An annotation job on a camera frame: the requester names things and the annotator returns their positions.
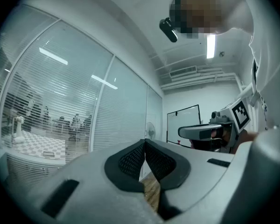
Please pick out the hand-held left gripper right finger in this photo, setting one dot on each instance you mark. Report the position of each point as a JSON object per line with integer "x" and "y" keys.
{"x": 200, "y": 183}

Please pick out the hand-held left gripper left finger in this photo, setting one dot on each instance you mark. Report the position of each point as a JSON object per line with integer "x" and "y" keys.
{"x": 95, "y": 195}

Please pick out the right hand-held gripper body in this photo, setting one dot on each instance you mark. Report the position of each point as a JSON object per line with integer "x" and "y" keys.
{"x": 240, "y": 118}

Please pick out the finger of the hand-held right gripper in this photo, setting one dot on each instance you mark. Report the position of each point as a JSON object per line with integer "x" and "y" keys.
{"x": 191, "y": 132}

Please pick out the person's right forearm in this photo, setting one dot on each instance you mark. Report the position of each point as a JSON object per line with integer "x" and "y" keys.
{"x": 247, "y": 135}

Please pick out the white standing fan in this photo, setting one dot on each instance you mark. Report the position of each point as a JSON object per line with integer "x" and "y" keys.
{"x": 150, "y": 130}

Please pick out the white ceiling pipe bundle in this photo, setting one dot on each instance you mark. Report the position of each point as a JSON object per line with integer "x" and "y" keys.
{"x": 196, "y": 79}

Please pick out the white ceiling air vent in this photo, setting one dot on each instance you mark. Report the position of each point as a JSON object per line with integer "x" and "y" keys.
{"x": 183, "y": 72}

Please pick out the round ceiling smoke detector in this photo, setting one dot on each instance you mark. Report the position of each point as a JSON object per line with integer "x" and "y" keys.
{"x": 222, "y": 54}

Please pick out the person's white t-shirt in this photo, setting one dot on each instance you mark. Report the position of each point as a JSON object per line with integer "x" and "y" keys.
{"x": 270, "y": 55}

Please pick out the checkered table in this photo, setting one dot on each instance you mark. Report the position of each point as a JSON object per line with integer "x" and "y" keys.
{"x": 37, "y": 143}

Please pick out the long ceiling light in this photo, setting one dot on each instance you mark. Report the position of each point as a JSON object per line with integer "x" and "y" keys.
{"x": 211, "y": 45}

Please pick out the white vase with flowers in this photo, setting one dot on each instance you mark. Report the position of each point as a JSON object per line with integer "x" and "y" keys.
{"x": 19, "y": 129}

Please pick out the glass partition with blinds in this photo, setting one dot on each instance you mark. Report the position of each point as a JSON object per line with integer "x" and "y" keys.
{"x": 72, "y": 90}

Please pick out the person's head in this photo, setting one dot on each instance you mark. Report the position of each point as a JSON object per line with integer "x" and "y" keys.
{"x": 200, "y": 8}

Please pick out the black head-mounted camera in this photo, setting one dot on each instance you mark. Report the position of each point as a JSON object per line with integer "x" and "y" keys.
{"x": 169, "y": 30}

